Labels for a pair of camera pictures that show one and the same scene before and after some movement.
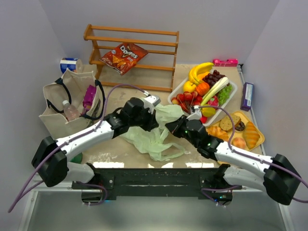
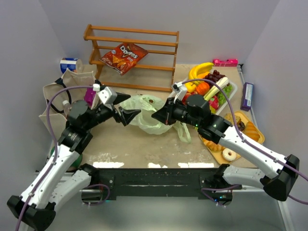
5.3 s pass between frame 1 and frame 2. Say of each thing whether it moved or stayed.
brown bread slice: stayed
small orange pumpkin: stayed
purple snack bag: stayed
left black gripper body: moved
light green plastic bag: moved
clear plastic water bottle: stayed
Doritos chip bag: stayed
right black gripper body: moved
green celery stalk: stayed
